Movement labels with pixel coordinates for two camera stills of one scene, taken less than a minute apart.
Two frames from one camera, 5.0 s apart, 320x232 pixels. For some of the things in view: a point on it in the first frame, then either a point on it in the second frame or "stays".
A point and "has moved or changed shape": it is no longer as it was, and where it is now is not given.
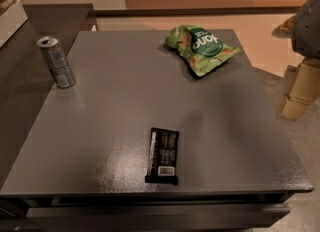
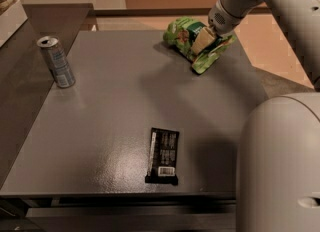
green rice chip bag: x=202 y=50 has moved or changed shape
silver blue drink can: x=57 y=61 stays
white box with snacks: x=12 y=15 stays
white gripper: x=308 y=29 → x=220 y=21
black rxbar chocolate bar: x=163 y=155 stays
